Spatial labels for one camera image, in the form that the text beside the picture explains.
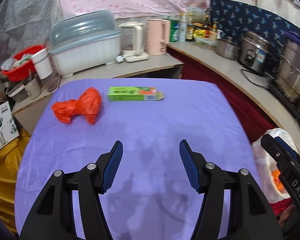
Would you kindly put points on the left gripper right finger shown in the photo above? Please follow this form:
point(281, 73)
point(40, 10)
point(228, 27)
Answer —
point(250, 215)

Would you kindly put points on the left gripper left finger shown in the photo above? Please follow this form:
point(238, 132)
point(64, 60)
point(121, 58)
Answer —
point(51, 216)

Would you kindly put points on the red-orange plastic bag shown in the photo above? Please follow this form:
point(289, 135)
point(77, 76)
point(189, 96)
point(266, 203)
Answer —
point(87, 105)

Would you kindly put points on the green toothpaste box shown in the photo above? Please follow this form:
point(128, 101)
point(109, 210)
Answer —
point(134, 94)

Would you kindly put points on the orange printed plastic bag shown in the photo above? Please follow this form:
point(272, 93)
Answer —
point(277, 182)

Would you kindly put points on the white lined trash bin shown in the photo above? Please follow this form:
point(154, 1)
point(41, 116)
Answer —
point(265, 165)

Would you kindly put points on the person's left hand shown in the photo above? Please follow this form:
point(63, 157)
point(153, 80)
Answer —
point(285, 215)

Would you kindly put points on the red counter skirt cloth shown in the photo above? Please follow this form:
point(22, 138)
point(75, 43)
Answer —
point(216, 117)

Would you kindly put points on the black induction cooker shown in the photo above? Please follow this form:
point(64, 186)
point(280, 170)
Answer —
point(292, 107)

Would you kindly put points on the large steel steamer pot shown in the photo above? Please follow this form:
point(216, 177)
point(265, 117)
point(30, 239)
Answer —
point(288, 73)

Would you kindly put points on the purple tablecloth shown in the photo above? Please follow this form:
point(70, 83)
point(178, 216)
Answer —
point(151, 196)

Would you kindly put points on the green white cardboard box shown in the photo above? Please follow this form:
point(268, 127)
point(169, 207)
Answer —
point(8, 128)

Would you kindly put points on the steel rice cooker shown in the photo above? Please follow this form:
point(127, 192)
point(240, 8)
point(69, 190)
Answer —
point(254, 51)

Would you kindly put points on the small grey mug pot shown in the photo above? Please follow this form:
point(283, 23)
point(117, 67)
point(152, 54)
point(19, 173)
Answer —
point(28, 88)

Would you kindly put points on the purple cloth on pot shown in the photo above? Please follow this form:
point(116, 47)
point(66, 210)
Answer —
point(292, 37)

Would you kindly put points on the small steel pot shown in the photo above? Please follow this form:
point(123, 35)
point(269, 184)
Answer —
point(226, 48)

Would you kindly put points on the white cup jar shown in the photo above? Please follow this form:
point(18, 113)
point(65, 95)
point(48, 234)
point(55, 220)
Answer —
point(42, 63)

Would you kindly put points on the navy floral backsplash cloth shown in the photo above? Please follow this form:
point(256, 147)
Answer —
point(235, 18)

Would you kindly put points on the dark soy sauce bottle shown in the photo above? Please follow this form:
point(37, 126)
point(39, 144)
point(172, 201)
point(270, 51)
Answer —
point(189, 29)

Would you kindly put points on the white bottle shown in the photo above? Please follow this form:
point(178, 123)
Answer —
point(182, 27)

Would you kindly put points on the dish rack with grey lid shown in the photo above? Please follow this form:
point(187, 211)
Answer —
point(84, 41)

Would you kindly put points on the white glass kettle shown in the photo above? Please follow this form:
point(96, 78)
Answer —
point(133, 46)

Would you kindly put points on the green tin can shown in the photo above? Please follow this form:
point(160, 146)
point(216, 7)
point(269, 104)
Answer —
point(174, 32)

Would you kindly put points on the pink electric kettle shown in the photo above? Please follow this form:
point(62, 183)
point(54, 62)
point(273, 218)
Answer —
point(158, 36)

